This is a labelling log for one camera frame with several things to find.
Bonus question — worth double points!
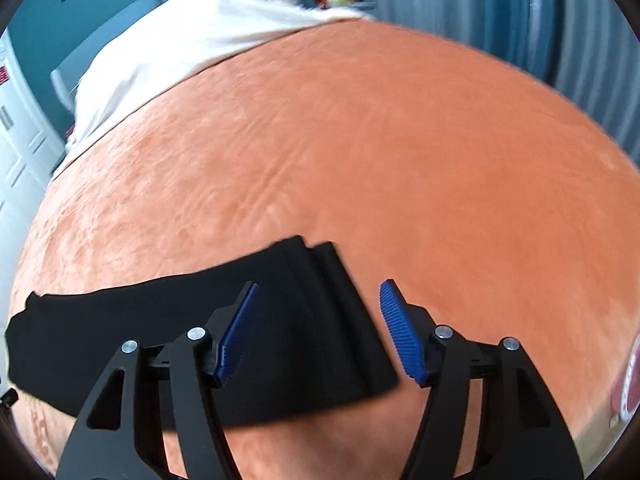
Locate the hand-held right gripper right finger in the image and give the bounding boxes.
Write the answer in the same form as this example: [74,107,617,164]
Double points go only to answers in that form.
[379,280,586,480]

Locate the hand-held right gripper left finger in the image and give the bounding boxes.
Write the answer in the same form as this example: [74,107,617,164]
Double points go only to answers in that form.
[55,282,261,480]

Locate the black pants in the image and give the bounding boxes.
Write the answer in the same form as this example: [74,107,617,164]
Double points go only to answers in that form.
[5,234,399,431]

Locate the orange plush blanket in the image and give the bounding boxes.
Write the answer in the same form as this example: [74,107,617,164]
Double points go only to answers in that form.
[10,15,640,476]

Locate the white panelled wardrobe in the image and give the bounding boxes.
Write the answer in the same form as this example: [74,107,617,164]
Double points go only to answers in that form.
[0,30,66,271]

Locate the grey-blue headboard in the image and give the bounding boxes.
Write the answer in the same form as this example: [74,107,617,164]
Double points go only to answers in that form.
[50,0,211,111]

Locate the grey-blue curtain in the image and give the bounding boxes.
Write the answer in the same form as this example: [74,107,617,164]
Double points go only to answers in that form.
[347,0,640,146]

